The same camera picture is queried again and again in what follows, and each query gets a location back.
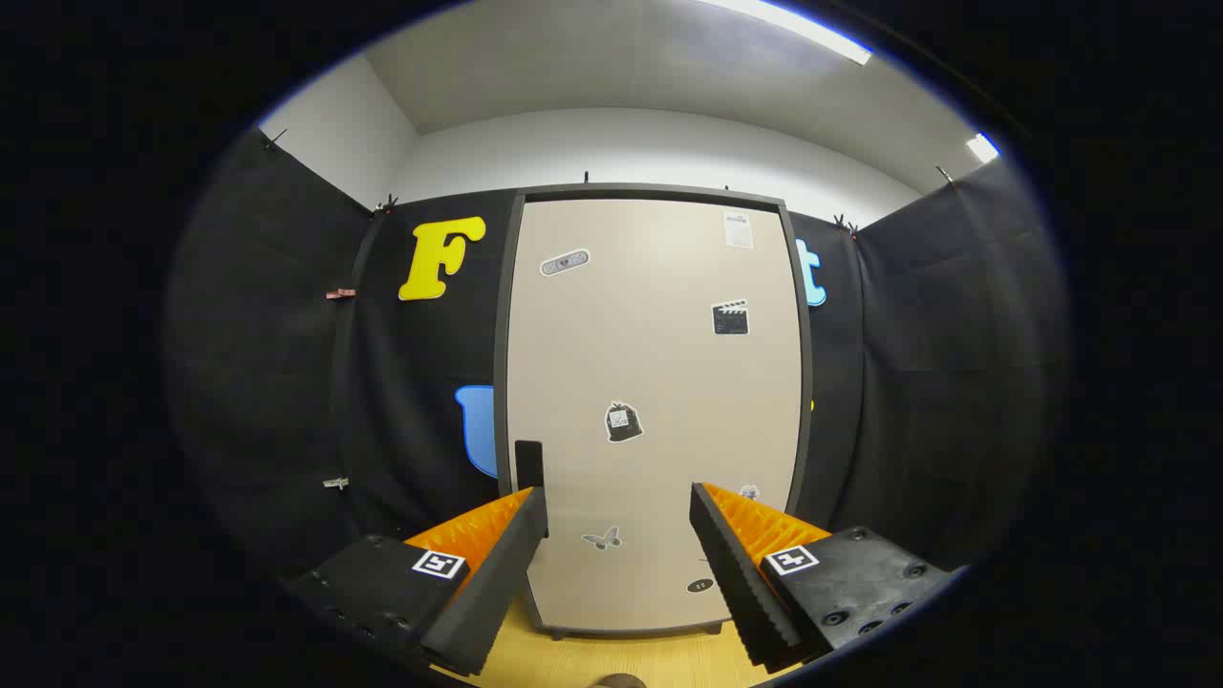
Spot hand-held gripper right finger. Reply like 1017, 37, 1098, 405
690, 483, 956, 675

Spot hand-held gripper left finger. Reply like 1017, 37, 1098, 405
287, 487, 550, 677

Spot grey shoe cabinet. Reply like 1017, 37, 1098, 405
492, 183, 815, 639

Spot black backdrop cloth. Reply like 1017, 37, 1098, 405
162, 129, 1071, 593

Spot long ceiling light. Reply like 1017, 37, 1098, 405
697, 0, 872, 66

